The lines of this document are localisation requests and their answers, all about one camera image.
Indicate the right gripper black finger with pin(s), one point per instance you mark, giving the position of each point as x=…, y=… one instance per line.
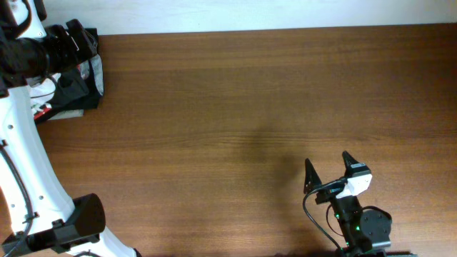
x=312, y=179
x=352, y=166

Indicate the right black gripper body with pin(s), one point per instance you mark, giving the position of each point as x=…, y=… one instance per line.
x=347, y=205

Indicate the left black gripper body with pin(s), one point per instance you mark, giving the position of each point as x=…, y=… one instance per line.
x=60, y=53

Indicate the white t-shirt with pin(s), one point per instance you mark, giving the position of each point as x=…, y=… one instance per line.
x=59, y=90

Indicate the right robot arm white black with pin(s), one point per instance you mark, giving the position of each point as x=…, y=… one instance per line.
x=366, y=230

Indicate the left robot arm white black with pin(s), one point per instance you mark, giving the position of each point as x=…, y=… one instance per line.
x=43, y=216

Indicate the black shirt with white lettering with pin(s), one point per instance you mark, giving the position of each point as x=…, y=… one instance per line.
x=70, y=94

